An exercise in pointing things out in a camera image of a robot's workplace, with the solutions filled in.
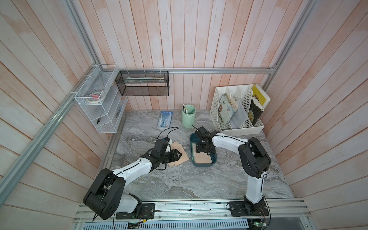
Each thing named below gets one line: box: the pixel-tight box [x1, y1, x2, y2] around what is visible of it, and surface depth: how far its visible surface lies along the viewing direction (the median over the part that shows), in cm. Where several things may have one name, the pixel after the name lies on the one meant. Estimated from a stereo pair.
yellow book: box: [251, 83, 272, 109], surface depth 97 cm
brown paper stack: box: [192, 143, 213, 164], surface depth 93 cm
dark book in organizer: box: [248, 96, 265, 127], surface depth 100 cm
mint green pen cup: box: [181, 104, 196, 129], surface depth 107 cm
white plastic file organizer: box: [209, 84, 265, 137], surface depth 103 cm
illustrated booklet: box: [218, 93, 237, 129], surface depth 103 cm
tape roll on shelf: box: [86, 92, 105, 104], surface depth 76 cm
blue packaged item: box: [156, 110, 173, 129], surface depth 116 cm
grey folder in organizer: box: [229, 99, 249, 130], surface depth 100 cm
